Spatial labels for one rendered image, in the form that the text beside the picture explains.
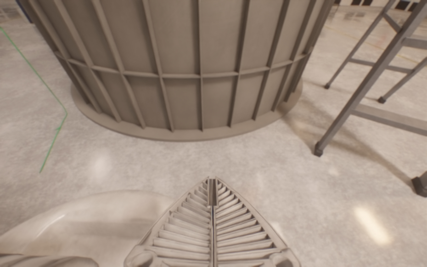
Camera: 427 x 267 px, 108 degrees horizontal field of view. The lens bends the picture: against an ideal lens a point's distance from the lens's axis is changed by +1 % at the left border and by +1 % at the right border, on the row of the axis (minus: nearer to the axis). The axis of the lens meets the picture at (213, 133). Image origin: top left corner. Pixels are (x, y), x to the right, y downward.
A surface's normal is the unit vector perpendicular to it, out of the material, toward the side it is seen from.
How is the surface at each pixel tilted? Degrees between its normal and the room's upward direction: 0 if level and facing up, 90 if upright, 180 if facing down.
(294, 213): 0
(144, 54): 90
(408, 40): 90
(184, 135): 0
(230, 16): 90
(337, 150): 0
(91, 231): 69
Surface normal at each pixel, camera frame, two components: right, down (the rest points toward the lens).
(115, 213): 0.03, -0.70
